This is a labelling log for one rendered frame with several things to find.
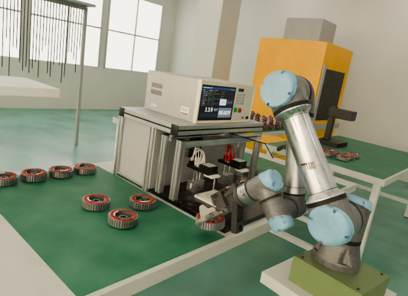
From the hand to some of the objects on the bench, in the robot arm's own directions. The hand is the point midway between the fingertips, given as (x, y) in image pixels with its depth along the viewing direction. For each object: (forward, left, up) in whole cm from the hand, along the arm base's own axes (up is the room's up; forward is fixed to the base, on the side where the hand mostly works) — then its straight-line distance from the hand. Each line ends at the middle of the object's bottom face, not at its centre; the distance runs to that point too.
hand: (208, 219), depth 132 cm
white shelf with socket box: (+71, +58, -11) cm, 92 cm away
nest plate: (+22, -26, -3) cm, 34 cm away
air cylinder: (+39, -48, -1) cm, 62 cm away
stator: (+22, +24, -8) cm, 33 cm away
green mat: (+39, +28, -9) cm, 49 cm away
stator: (+33, +8, -7) cm, 34 cm away
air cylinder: (+37, -24, -3) cm, 44 cm away
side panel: (+60, -1, -7) cm, 60 cm away
